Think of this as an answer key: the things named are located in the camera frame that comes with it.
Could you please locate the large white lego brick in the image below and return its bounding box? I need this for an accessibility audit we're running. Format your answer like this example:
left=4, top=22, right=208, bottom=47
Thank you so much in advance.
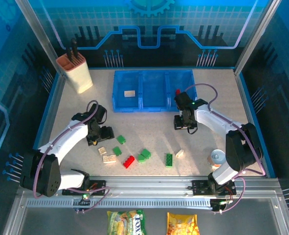
left=102, top=154, right=117, bottom=165

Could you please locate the red long lego brick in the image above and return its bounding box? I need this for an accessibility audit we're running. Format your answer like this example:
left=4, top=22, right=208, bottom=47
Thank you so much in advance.
left=123, top=155, right=135, bottom=169

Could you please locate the blue three compartment bin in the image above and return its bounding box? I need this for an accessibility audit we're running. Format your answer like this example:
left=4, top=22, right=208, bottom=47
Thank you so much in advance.
left=111, top=70, right=198, bottom=113

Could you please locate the pink and cream knife block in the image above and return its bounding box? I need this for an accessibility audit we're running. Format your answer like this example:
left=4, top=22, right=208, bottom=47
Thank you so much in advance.
left=55, top=53, right=94, bottom=94

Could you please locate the small circuit board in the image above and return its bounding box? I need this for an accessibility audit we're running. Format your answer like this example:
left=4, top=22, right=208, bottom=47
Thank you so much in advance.
left=79, top=194, right=91, bottom=206
left=210, top=198, right=233, bottom=212

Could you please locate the silver tin can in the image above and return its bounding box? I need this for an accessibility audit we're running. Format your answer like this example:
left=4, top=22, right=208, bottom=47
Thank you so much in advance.
left=207, top=149, right=226, bottom=168

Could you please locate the green snack bag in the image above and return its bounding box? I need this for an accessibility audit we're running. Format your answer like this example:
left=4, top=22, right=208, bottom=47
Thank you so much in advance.
left=107, top=209, right=147, bottom=235

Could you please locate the yellow chips bag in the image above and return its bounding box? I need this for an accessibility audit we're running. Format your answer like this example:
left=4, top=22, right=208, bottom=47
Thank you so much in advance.
left=166, top=211, right=200, bottom=235

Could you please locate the purple cable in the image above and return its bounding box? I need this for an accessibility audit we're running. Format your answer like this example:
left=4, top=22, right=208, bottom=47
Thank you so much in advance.
left=183, top=83, right=267, bottom=215
left=33, top=99, right=111, bottom=214

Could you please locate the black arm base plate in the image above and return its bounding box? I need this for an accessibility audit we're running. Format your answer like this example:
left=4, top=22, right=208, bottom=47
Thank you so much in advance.
left=192, top=180, right=237, bottom=196
left=62, top=180, right=107, bottom=196

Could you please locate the aluminium front rail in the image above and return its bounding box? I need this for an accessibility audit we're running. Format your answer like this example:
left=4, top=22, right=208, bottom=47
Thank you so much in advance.
left=16, top=175, right=282, bottom=199

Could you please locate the black handled knife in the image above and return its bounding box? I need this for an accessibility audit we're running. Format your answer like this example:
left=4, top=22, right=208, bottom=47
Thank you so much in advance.
left=70, top=38, right=80, bottom=66
left=65, top=47, right=73, bottom=65

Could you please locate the slotted cable duct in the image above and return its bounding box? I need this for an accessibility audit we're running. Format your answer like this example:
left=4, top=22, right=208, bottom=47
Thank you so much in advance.
left=26, top=197, right=215, bottom=209

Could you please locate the aluminium frame post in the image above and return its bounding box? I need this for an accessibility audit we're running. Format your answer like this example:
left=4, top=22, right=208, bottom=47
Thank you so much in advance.
left=234, top=0, right=281, bottom=75
left=14, top=0, right=69, bottom=80

